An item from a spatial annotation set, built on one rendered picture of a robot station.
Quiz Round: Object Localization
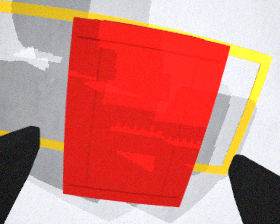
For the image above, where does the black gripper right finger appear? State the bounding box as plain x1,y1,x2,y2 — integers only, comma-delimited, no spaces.
228,155,280,224

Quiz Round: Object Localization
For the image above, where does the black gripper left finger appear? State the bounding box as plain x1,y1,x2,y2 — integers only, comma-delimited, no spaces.
0,125,40,224

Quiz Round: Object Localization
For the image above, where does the yellow rectangular outline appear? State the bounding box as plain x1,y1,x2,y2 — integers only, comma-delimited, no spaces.
0,0,272,175

